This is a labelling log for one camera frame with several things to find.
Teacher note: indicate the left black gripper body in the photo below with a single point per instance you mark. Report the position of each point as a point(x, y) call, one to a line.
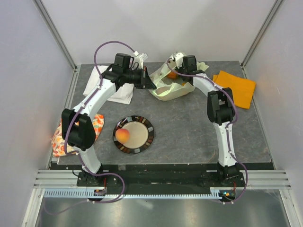
point(136, 77)

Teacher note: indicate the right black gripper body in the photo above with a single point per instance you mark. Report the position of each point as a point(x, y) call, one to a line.
point(182, 70)

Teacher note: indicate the fake pineapple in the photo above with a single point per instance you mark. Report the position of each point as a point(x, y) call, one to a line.
point(172, 75)

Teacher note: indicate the light green plastic bag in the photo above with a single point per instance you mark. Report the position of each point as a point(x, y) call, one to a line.
point(168, 89)

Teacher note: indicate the fake peach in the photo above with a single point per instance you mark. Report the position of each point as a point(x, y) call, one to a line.
point(122, 135)

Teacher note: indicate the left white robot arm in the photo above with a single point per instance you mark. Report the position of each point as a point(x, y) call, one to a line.
point(77, 126)

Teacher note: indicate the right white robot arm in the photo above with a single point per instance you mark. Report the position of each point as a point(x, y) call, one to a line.
point(220, 111)

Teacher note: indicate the white folded cloth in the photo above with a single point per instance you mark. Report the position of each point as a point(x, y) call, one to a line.
point(123, 95)

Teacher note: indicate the dark rimmed ceramic plate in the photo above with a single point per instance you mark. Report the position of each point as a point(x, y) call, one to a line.
point(142, 134)

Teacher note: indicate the orange folded cloth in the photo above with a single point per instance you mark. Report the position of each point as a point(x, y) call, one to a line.
point(242, 89)

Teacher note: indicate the floral patterned cloth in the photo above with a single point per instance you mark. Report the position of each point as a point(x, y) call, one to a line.
point(58, 142)

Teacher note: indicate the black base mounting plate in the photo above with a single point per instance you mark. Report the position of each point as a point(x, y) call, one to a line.
point(205, 175)

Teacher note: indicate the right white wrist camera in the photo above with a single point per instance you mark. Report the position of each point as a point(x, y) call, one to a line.
point(176, 60)

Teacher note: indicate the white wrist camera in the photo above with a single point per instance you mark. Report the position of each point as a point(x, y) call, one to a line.
point(176, 60)
point(139, 60)

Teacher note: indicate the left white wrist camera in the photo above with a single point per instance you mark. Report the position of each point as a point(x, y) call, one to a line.
point(139, 60)

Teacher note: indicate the left aluminium frame post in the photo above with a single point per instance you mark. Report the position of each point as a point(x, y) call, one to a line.
point(55, 33)

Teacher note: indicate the aluminium frame post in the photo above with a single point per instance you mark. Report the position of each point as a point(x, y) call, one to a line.
point(55, 33)
point(268, 20)

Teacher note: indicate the right aluminium frame post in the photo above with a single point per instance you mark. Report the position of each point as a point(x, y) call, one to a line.
point(268, 20)

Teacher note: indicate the white slotted cable duct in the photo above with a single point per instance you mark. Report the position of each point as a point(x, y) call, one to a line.
point(93, 194)

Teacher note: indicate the aluminium front rail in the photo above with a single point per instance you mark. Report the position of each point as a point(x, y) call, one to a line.
point(257, 179)

